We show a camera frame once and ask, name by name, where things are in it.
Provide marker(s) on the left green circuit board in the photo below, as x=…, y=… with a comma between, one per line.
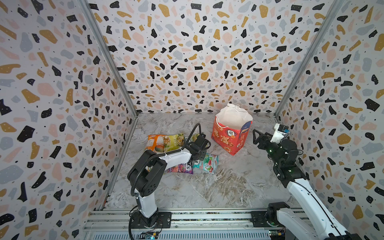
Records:
x=150, y=235

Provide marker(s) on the aluminium mounting rail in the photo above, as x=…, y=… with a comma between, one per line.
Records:
x=186, y=224

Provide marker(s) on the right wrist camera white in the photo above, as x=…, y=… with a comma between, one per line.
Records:
x=281, y=132

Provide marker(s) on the purple candy packet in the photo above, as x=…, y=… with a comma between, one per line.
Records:
x=181, y=168

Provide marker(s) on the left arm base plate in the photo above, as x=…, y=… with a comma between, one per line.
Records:
x=157, y=220

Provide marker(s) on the teal snack packet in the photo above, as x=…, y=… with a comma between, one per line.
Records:
x=208, y=164

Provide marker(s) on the red paper gift bag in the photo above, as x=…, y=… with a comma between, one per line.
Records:
x=231, y=128

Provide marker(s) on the yellow-green snack packet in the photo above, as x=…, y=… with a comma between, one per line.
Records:
x=173, y=142

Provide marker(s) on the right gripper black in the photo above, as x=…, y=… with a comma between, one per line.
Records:
x=263, y=140

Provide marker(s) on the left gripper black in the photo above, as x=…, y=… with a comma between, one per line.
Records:
x=201, y=157

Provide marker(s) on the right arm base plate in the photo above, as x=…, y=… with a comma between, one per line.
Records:
x=264, y=219

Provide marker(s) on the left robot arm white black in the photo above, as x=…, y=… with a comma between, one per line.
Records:
x=148, y=171

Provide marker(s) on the right circuit board with wires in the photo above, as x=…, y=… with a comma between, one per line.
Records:
x=277, y=234

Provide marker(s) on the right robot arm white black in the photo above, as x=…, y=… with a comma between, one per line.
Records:
x=323, y=225

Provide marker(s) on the orange fruit candy packet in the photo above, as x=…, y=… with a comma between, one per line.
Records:
x=155, y=143

